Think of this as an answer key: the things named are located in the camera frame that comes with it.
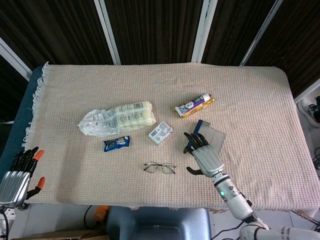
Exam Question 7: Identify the black cable coil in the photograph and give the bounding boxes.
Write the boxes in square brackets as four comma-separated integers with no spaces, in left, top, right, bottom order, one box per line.
[312,147,320,171]

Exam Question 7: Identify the small white printed box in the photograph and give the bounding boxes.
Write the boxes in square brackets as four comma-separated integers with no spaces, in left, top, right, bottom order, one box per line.
[148,121,174,146]

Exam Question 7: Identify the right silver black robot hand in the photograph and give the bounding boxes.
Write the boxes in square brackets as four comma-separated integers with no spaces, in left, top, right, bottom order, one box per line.
[183,131,225,178]

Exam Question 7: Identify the gold wrapped snack bar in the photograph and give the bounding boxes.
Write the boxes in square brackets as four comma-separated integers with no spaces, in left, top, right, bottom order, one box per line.
[178,96,216,118]

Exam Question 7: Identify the orange device under table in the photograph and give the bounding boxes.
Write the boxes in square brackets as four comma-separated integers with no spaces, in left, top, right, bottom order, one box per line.
[93,205,111,222]

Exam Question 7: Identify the blue cookie packet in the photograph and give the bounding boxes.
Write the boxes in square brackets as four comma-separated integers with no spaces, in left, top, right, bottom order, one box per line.
[103,135,131,153]

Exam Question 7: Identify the white metal frame post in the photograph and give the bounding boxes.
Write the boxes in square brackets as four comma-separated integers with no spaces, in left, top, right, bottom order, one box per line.
[0,37,33,82]
[93,0,122,65]
[239,0,285,67]
[293,78,320,105]
[191,0,218,63]

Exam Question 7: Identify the clear bag of yellow buns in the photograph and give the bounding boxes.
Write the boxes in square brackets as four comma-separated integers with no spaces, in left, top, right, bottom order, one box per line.
[76,100,157,138]

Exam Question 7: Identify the beige woven fringed tablecloth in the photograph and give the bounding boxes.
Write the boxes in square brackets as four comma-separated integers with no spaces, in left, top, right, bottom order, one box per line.
[21,61,316,216]

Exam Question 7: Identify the white black sneaker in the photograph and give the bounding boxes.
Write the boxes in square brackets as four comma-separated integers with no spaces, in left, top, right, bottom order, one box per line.
[298,96,320,128]

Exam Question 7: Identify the black floor cables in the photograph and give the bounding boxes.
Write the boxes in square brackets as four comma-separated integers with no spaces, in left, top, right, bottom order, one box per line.
[211,209,320,240]

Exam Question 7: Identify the thin-framed eyeglasses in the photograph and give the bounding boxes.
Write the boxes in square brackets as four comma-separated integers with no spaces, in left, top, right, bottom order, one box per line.
[143,161,177,175]

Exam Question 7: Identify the grey blue plastic chair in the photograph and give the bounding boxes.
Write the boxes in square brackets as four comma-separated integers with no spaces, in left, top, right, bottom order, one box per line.
[106,206,212,240]

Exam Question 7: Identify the grey blue glasses case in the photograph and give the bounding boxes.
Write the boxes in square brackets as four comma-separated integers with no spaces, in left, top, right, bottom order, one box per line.
[186,119,227,154]

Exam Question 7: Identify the brown cardboard box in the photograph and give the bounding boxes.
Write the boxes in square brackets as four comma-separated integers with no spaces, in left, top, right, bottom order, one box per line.
[14,228,111,240]

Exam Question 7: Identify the left silver robot hand orange fingertips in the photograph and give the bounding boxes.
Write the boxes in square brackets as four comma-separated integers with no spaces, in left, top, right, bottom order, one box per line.
[0,146,47,208]

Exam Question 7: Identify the black cable beside orange device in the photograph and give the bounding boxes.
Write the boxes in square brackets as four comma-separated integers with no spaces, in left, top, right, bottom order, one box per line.
[83,204,95,230]

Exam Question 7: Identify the purple white toothpaste tube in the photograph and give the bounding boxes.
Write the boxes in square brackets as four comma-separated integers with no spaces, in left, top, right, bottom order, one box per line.
[174,92,212,117]

